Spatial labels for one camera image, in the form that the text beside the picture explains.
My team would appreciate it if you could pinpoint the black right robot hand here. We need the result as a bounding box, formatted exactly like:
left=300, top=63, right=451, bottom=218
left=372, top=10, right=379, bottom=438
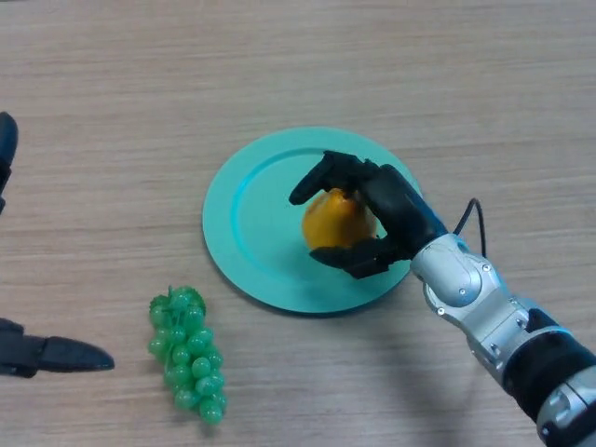
left=288, top=149, right=451, bottom=280

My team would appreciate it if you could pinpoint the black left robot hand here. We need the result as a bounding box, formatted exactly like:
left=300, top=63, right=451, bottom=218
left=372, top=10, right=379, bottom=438
left=0, top=111, right=116, bottom=378

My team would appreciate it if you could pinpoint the yellow pear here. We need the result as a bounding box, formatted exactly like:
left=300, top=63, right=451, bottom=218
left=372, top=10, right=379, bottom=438
left=301, top=187, right=379, bottom=251

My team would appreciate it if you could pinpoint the green round plate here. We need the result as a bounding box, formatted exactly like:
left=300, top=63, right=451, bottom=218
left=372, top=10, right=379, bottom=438
left=201, top=126, right=425, bottom=318

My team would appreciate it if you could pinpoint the green grape bunch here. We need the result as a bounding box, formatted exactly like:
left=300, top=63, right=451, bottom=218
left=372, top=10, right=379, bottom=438
left=147, top=284, right=228, bottom=427

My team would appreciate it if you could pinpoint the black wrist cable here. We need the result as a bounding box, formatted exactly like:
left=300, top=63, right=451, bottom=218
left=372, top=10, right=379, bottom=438
left=451, top=197, right=489, bottom=258

